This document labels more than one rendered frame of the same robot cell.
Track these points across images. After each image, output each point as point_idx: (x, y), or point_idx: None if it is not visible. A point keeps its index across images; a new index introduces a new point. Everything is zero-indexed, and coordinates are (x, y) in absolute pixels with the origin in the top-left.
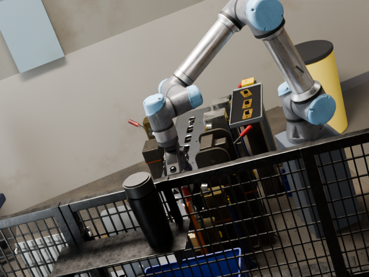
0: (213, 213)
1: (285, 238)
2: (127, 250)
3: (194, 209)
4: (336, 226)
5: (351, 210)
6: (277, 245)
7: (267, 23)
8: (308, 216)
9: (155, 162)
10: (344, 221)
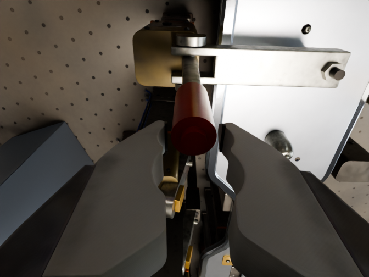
0: (168, 144)
1: (109, 135)
2: None
3: (183, 72)
4: (36, 132)
5: (6, 146)
6: (119, 125)
7: None
8: (56, 145)
9: None
10: (25, 136)
